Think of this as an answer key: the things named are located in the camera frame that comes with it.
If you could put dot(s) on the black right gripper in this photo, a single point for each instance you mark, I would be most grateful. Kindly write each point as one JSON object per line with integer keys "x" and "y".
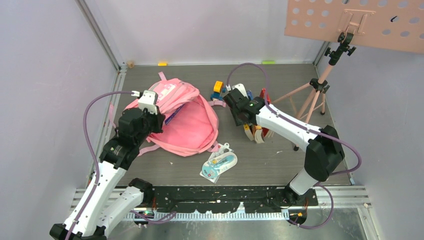
{"x": 238, "y": 122}

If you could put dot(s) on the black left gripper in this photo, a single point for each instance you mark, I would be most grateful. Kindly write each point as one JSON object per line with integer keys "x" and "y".
{"x": 154, "y": 112}

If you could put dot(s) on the yellow spine book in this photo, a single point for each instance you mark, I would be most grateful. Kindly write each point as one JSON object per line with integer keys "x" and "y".
{"x": 248, "y": 132}

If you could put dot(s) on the dark blue book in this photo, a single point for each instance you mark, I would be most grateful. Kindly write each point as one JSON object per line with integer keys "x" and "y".
{"x": 169, "y": 119}

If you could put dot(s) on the blue orange Jane Eyre book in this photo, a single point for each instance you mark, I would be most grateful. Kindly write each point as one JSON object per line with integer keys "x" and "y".
{"x": 259, "y": 133}

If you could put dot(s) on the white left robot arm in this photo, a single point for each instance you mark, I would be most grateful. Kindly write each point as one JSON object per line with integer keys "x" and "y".
{"x": 92, "y": 219}

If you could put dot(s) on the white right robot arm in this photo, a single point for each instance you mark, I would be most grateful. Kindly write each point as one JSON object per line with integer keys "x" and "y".
{"x": 323, "y": 151}

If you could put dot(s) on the white red stationery pack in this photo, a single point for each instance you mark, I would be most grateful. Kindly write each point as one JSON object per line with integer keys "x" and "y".
{"x": 218, "y": 150}

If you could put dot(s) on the blue correction tape pack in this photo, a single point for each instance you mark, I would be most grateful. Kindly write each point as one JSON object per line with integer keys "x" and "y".
{"x": 216, "y": 166}

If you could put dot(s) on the yellow blue toy truck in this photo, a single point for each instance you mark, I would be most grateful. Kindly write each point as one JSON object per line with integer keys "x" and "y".
{"x": 218, "y": 90}

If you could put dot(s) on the green tape marker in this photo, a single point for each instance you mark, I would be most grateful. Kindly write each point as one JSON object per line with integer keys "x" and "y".
{"x": 268, "y": 62}

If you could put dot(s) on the small wooden block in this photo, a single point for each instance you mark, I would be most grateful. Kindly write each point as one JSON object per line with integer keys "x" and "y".
{"x": 130, "y": 64}

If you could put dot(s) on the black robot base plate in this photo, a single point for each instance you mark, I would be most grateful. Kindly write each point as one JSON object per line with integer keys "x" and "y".
{"x": 225, "y": 199}

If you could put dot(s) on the aluminium frame rail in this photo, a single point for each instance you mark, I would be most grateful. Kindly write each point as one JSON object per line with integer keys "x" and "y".
{"x": 344, "y": 197}

